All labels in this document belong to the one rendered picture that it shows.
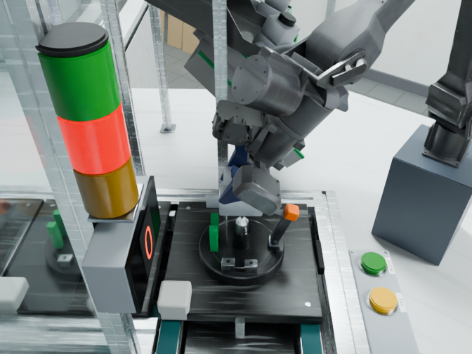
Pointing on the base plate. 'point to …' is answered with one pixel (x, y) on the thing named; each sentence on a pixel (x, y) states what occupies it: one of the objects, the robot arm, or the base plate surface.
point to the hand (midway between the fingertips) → (236, 177)
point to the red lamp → (97, 142)
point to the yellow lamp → (109, 191)
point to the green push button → (373, 263)
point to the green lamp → (82, 84)
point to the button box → (395, 320)
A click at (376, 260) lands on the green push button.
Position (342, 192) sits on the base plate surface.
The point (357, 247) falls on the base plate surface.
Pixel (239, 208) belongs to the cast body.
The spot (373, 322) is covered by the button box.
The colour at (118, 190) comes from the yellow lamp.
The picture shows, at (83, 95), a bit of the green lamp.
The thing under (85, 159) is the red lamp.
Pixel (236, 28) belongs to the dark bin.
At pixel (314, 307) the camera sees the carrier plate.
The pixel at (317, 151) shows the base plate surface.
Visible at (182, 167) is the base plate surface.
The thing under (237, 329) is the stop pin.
